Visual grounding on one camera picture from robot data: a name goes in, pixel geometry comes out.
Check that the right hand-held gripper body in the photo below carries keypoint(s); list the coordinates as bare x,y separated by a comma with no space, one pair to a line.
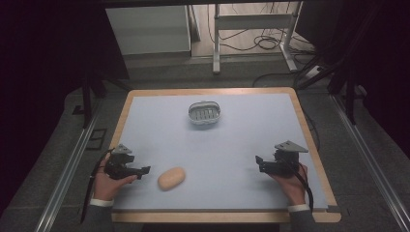
286,158

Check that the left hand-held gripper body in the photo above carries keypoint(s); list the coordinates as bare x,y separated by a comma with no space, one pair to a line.
120,161

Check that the beige oval soap bar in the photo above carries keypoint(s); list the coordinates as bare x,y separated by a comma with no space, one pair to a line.
171,178

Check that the grey soap dish basket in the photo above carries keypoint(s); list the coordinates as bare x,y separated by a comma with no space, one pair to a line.
204,112

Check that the person's left hand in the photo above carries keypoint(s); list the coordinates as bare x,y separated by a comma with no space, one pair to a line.
106,185

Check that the person's right hand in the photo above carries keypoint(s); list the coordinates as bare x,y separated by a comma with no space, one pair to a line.
291,188

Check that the pale blue table mat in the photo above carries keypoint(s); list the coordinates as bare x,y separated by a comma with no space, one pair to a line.
212,151

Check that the black tripod stand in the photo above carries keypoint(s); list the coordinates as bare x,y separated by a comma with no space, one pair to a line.
88,93
346,93

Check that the white power strip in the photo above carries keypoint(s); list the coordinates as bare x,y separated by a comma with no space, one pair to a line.
314,72

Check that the grey cabinet panel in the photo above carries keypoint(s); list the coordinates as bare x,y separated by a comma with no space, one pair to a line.
151,30

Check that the aluminium floor rail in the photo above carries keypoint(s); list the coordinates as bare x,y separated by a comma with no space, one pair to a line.
370,161
69,174

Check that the white metal stand frame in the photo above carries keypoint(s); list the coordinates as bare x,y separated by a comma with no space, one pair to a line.
254,22

